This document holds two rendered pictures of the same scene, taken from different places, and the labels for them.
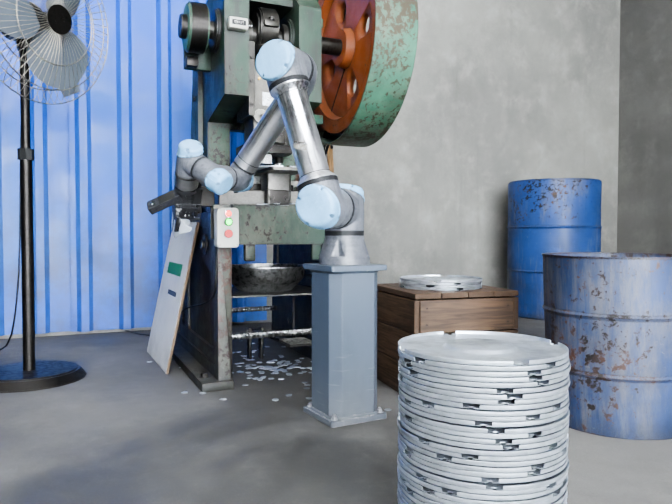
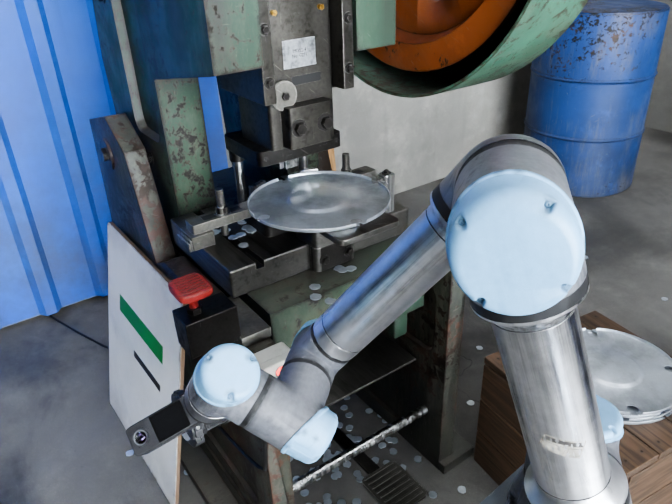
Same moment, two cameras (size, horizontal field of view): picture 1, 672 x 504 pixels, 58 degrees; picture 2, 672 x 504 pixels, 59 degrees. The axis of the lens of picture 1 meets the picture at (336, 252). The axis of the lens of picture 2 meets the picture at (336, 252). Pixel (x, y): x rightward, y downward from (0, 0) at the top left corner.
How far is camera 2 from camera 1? 1.51 m
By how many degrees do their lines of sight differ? 29
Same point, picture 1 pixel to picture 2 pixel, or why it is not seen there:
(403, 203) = not seen: hidden behind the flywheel
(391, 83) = (554, 16)
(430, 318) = (637, 490)
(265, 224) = not seen: hidden behind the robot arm
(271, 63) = (514, 274)
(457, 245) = (462, 92)
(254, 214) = (307, 315)
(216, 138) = (176, 108)
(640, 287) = not seen: outside the picture
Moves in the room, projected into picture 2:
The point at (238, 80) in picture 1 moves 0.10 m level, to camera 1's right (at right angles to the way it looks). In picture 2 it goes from (238, 38) to (298, 33)
